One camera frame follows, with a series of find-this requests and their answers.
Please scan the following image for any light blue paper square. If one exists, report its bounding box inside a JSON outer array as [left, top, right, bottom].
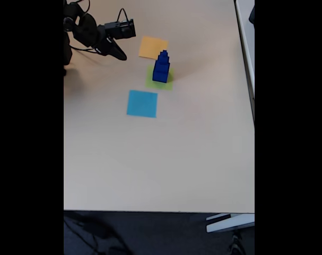
[[126, 89, 159, 119]]

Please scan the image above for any large blue cube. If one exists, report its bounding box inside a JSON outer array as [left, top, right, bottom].
[[152, 68, 171, 84]]

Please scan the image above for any orange paper square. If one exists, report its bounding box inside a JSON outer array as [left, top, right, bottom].
[[138, 36, 169, 60]]

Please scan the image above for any black floor cable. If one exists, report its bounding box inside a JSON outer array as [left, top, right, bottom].
[[64, 214, 131, 255]]

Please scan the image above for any white table foot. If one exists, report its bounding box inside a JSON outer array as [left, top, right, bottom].
[[205, 212, 255, 234]]

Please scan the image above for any medium blue cube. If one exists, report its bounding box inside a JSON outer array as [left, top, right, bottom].
[[154, 59, 171, 74]]

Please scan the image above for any white neighbouring table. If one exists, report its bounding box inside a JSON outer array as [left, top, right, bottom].
[[234, 0, 255, 124]]

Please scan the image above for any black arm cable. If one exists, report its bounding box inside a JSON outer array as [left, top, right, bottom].
[[64, 0, 98, 54]]

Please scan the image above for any green paper square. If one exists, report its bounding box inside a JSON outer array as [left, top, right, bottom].
[[145, 65, 175, 91]]

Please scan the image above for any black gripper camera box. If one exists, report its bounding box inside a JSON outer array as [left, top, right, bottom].
[[104, 18, 137, 41]]

